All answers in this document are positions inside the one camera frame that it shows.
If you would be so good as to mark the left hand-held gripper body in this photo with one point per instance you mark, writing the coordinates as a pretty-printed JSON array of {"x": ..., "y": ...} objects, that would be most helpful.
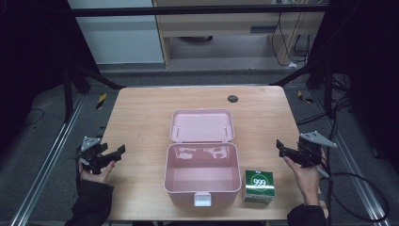
[{"x": 91, "y": 153}]

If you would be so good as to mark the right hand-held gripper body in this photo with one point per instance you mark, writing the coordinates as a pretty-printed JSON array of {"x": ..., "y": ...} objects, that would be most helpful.
[{"x": 310, "y": 152}]

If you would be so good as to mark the green and white medicine box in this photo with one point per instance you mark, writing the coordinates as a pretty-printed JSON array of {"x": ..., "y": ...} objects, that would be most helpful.
[{"x": 259, "y": 185}]

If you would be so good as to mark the pink plastic storage box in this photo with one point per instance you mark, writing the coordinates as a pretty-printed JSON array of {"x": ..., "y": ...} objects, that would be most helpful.
[{"x": 200, "y": 183}]

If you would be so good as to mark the person's left hand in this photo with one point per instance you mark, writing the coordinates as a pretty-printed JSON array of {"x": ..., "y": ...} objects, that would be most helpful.
[{"x": 98, "y": 175}]

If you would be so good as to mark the person's right hand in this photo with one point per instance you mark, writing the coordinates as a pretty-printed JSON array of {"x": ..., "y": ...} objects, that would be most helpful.
[{"x": 309, "y": 182}]

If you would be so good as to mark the yellow and black tape strip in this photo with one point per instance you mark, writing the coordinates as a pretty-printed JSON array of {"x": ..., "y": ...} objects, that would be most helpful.
[
  {"x": 101, "y": 101},
  {"x": 305, "y": 98}
]

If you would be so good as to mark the dark round table grommet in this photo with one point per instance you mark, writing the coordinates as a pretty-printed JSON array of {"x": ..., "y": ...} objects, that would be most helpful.
[{"x": 232, "y": 99}]

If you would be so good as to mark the dark curtain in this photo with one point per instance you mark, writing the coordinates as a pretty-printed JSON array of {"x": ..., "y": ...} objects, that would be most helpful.
[
  {"x": 370, "y": 62},
  {"x": 31, "y": 62}
]

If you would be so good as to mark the white cabinet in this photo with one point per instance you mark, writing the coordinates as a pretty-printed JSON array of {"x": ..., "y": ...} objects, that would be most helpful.
[{"x": 116, "y": 37}]

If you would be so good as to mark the light wooden desk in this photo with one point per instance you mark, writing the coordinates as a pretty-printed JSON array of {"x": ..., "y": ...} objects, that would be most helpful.
[{"x": 219, "y": 23}]

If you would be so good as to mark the aluminium floor rail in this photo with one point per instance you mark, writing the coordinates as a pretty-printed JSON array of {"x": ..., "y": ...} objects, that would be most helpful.
[
  {"x": 53, "y": 153},
  {"x": 354, "y": 163}
]

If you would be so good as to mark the black frame strut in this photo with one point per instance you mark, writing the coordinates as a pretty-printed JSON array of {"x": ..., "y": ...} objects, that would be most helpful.
[
  {"x": 94, "y": 77},
  {"x": 301, "y": 72}
]

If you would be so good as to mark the black frame crossbar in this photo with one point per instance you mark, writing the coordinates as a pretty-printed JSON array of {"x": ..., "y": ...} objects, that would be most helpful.
[{"x": 188, "y": 10}]

